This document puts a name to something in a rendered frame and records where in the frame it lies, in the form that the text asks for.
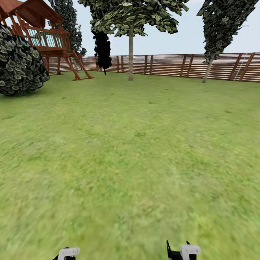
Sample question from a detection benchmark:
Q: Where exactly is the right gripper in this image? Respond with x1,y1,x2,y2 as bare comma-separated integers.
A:
167,241,196,260

